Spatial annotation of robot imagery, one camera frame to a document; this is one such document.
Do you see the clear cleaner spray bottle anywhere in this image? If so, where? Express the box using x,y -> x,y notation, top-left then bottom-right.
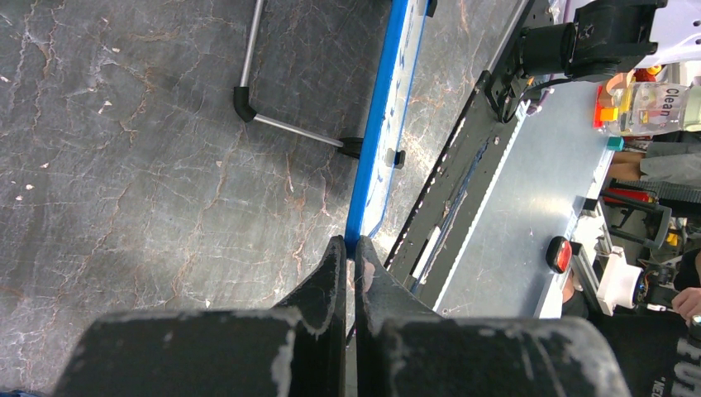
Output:
599,82 -> 700,136

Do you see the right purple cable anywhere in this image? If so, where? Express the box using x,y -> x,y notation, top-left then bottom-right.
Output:
528,84 -> 557,113

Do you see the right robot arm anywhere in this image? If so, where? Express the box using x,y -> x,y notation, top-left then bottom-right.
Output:
484,1 -> 700,124

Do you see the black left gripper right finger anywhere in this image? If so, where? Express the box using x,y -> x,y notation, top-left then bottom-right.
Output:
355,237 -> 630,396

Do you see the whiteboard metal stand wire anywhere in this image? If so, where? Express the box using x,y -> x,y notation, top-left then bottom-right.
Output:
233,0 -> 364,160

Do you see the bystander hand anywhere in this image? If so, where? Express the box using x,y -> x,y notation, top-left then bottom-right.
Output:
672,287 -> 701,323

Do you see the bystander grey shorts leg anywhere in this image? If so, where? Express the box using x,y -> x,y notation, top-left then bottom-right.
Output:
607,142 -> 700,189

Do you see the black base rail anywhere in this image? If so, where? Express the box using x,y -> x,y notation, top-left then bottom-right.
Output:
385,71 -> 530,289

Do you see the black whiteboard foot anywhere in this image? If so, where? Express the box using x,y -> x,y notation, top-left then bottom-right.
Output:
425,0 -> 438,17
385,148 -> 406,170

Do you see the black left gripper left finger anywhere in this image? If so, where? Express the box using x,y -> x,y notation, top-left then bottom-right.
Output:
54,237 -> 346,396

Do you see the blue framed whiteboard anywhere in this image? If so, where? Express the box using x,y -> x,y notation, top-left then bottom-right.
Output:
344,1 -> 429,257

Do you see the red emergency stop button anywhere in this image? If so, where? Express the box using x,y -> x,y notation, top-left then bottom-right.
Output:
546,236 -> 572,274

